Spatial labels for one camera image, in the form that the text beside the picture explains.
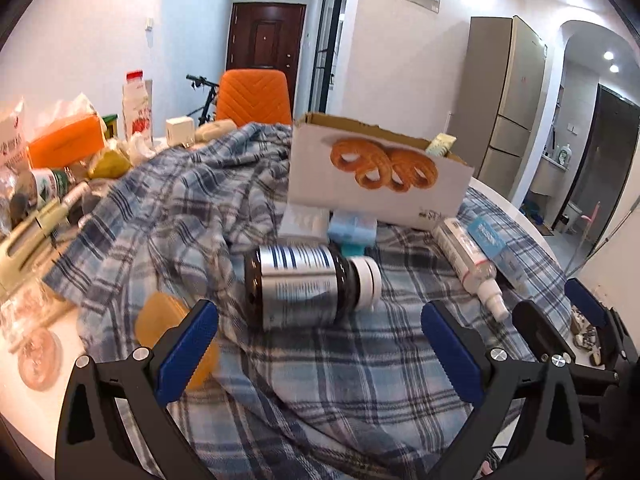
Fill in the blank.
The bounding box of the translucent plastic bag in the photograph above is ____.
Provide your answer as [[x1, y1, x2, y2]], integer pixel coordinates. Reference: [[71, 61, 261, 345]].
[[37, 91, 103, 128]]

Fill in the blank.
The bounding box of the white toilet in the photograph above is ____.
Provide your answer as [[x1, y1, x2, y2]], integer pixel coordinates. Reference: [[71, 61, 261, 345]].
[[567, 200, 586, 234]]

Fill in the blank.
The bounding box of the beige vanity cabinet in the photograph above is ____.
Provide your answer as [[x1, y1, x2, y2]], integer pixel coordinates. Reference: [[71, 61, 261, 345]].
[[530, 155, 569, 196]]

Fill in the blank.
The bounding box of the cardboard box with pastry print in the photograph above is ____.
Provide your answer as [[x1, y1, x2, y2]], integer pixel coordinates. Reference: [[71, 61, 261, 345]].
[[287, 112, 475, 233]]

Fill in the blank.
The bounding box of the black framed glass door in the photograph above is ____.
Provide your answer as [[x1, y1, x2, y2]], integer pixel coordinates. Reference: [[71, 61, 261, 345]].
[[307, 0, 353, 116]]

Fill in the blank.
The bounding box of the pale green plastic tool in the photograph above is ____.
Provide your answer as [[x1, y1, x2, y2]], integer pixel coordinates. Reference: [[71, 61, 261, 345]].
[[0, 199, 65, 283]]

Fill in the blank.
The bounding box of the clear round plastic lid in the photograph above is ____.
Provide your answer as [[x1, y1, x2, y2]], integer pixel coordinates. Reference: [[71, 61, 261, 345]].
[[16, 326, 64, 392]]

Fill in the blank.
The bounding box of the brown bottle with silver label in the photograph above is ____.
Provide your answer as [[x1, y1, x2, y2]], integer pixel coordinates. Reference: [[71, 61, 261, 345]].
[[243, 242, 383, 332]]

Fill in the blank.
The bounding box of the dark bathroom door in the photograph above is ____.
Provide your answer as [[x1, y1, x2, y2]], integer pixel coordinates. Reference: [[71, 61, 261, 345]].
[[565, 85, 640, 241]]

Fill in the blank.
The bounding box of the beige refrigerator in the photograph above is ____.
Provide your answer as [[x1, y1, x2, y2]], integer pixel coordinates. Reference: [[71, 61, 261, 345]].
[[447, 15, 548, 193]]

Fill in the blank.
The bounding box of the red and white milk carton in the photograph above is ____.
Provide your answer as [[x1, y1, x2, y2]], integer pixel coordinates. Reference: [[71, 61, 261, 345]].
[[122, 70, 154, 145]]

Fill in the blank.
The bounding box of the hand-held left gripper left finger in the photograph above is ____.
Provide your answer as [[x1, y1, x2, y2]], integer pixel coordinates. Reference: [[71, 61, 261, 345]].
[[54, 299, 220, 480]]

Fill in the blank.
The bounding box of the small white box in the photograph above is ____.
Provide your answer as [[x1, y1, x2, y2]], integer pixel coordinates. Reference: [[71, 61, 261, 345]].
[[166, 117, 195, 146]]

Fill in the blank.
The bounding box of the light blue round jar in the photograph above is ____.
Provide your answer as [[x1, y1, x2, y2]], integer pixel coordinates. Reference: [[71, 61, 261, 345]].
[[339, 241, 375, 260]]

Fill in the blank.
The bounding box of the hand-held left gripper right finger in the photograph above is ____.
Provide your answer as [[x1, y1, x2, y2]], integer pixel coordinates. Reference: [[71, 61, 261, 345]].
[[420, 300, 588, 480]]

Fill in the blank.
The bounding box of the orange tissue box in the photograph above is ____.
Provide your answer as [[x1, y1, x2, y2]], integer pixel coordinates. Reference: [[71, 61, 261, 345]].
[[27, 114, 106, 169]]

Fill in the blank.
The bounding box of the cream plush toy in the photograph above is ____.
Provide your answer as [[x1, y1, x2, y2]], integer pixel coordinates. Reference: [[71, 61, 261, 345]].
[[195, 120, 236, 143]]

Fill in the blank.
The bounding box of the dark wooden door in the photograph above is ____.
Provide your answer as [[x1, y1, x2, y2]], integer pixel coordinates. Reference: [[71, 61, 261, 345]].
[[226, 2, 307, 111]]

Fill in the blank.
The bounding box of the white tube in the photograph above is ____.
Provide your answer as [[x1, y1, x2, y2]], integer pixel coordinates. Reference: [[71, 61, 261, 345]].
[[60, 181, 95, 209]]

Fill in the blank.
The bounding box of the amber soap bar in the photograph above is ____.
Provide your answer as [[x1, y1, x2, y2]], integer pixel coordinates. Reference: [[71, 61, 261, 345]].
[[135, 291, 222, 392]]

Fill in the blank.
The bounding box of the clear plastic packaging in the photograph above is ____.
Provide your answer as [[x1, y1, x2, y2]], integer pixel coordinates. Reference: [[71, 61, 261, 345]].
[[0, 277, 58, 333]]

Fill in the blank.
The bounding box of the white snack bag red print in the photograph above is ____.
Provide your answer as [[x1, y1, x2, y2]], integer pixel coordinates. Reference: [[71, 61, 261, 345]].
[[0, 100, 32, 173]]

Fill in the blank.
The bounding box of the grey broom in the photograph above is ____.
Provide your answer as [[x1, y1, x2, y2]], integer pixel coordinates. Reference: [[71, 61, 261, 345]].
[[565, 204, 640, 277]]

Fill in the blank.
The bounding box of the plastic bottle with green label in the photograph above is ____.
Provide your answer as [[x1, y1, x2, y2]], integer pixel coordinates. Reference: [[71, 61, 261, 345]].
[[31, 166, 77, 200]]

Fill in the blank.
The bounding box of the silver white box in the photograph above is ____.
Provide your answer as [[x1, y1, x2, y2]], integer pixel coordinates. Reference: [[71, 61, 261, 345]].
[[278, 204, 332, 240]]

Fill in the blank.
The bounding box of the yellow plastic bag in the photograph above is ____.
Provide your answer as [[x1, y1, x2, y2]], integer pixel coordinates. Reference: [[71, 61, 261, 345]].
[[86, 149, 135, 180]]

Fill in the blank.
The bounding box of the orange quilted chair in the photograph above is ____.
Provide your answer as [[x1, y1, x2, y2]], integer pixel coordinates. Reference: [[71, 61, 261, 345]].
[[215, 68, 293, 127]]

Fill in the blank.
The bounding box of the light blue packet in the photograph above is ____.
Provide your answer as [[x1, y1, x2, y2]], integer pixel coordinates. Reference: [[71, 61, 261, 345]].
[[326, 209, 379, 247]]

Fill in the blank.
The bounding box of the grey shoe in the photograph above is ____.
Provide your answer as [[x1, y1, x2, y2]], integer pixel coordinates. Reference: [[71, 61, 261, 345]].
[[571, 309, 602, 367]]

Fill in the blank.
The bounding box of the pink dustpan with long handle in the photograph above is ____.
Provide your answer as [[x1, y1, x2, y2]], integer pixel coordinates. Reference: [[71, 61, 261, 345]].
[[581, 202, 601, 262]]

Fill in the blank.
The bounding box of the light blue carton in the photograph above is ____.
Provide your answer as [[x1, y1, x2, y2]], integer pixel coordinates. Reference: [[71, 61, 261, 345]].
[[466, 216, 532, 292]]

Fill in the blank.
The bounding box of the blue plaid cloth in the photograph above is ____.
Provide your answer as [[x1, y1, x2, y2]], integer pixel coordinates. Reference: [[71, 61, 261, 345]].
[[42, 121, 576, 480]]

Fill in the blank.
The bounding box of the crumpled white plastic bag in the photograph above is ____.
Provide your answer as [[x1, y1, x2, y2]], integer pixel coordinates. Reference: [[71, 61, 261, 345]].
[[116, 132, 168, 163]]

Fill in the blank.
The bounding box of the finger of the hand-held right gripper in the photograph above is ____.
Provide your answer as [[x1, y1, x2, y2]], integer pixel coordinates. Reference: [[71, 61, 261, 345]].
[[511, 299, 618, 387], [564, 276, 640, 362]]

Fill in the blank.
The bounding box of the pale green box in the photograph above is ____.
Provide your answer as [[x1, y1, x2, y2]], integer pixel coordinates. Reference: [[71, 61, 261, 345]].
[[426, 132, 459, 157]]

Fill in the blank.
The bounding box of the black bicycle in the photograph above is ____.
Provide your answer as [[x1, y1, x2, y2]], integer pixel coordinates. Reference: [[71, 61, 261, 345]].
[[186, 74, 221, 127]]

